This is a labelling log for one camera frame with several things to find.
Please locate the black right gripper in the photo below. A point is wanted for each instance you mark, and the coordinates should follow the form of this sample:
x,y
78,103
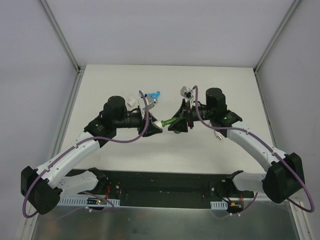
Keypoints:
x,y
189,116

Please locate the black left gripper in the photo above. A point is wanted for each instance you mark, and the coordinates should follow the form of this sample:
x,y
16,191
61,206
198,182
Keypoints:
x,y
145,122

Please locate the green faucet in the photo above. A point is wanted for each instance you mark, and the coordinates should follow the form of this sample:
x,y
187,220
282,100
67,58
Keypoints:
x,y
168,122

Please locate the second white elbow fitting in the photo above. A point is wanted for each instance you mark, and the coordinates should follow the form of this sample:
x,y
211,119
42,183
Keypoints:
x,y
131,102

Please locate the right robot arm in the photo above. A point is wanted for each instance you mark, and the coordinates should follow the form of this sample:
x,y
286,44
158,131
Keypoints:
x,y
283,173

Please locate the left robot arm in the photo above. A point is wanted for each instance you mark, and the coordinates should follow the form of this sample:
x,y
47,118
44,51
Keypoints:
x,y
44,186

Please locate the blue faucet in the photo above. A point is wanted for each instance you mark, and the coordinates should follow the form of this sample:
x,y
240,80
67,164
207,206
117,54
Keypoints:
x,y
154,96

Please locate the white faucet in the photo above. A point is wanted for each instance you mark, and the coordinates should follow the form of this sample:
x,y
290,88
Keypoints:
x,y
218,135

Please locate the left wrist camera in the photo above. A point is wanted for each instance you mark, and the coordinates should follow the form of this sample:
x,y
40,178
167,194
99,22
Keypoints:
x,y
146,101

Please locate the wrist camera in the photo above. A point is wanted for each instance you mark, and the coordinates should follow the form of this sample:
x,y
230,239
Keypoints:
x,y
187,93
146,101

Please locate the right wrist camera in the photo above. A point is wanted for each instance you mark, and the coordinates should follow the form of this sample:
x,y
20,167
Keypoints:
x,y
187,93

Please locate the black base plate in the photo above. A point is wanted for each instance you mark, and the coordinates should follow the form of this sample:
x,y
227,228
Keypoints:
x,y
167,190

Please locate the aluminium frame post left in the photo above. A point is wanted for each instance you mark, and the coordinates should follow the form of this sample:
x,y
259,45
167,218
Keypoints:
x,y
60,35

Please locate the aluminium frame post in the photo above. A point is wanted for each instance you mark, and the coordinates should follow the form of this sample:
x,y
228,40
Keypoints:
x,y
293,7
60,35

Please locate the white cable duct right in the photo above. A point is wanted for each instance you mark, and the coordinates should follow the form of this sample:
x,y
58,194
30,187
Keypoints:
x,y
219,205

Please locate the white cable duct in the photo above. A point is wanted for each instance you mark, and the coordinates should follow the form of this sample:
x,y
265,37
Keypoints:
x,y
85,201
219,205

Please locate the white cable duct left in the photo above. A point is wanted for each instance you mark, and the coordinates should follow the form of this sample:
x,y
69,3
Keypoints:
x,y
85,201

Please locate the aluminium frame post right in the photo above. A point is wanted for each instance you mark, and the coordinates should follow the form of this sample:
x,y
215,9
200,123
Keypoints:
x,y
293,7

